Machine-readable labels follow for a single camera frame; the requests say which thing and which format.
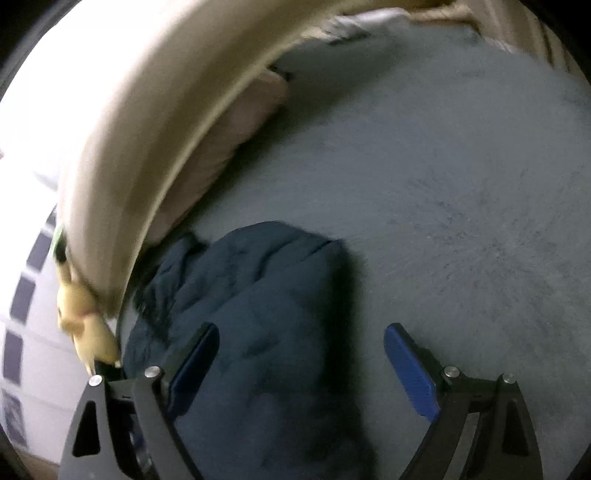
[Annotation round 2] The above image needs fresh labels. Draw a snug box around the white wardrobe with dark handles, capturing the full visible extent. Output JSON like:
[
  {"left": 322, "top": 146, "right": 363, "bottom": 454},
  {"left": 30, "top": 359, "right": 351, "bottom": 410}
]
[{"left": 1, "top": 154, "right": 88, "bottom": 464}]

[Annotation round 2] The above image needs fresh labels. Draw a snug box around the clutter pile beside bed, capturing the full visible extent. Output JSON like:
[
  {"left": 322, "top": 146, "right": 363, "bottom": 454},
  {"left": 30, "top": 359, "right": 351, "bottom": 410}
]
[{"left": 295, "top": 3, "right": 481, "bottom": 44}]

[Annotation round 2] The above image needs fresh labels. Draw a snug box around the wooden bed headboard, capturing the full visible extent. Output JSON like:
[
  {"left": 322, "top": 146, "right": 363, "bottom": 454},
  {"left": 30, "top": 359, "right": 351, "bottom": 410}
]
[{"left": 58, "top": 0, "right": 445, "bottom": 319}]

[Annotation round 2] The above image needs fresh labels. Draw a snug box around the pink pillow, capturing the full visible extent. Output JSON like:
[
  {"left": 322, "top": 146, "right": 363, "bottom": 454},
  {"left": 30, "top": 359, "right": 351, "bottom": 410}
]
[{"left": 144, "top": 70, "right": 288, "bottom": 245}]

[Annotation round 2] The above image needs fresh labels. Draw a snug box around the navy blue puffer jacket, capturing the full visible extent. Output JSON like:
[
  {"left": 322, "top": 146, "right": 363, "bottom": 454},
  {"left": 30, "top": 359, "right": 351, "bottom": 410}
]
[{"left": 123, "top": 222, "right": 374, "bottom": 479}]

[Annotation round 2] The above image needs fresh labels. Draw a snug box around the yellow plush toy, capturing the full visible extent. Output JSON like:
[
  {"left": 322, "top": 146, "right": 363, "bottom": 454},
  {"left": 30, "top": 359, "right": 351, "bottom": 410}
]
[{"left": 52, "top": 230, "right": 122, "bottom": 375}]

